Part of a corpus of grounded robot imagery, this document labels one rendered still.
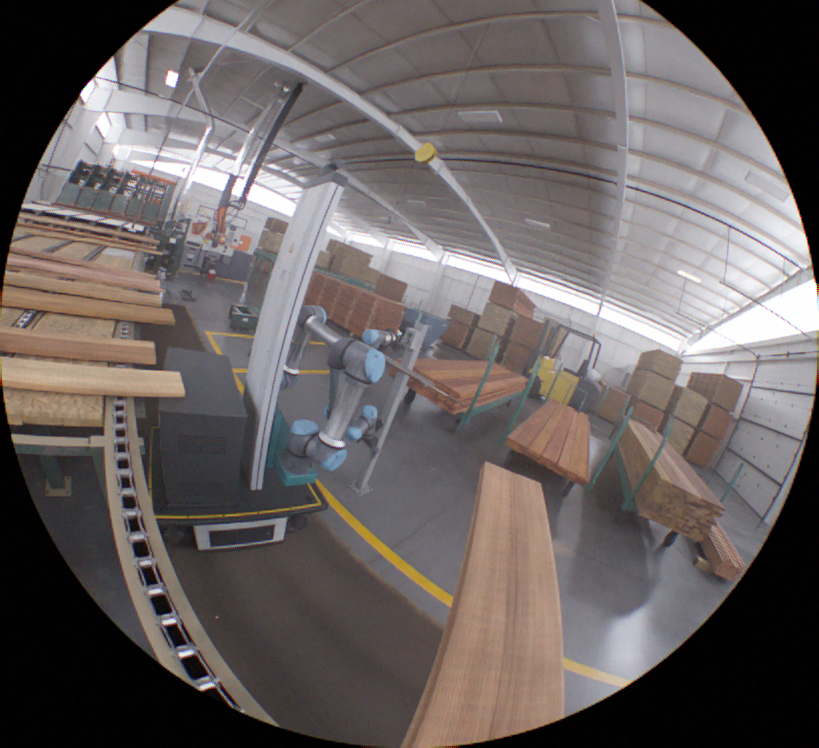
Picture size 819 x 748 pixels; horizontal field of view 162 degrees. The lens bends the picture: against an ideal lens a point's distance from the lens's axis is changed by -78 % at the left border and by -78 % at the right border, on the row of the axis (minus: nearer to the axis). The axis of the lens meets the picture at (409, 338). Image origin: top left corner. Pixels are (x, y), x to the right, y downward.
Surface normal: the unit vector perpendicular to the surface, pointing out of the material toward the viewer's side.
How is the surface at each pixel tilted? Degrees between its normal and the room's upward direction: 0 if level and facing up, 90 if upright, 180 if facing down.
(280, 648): 0
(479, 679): 0
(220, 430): 90
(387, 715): 0
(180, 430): 90
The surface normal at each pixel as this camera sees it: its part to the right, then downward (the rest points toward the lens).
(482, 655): 0.35, -0.93
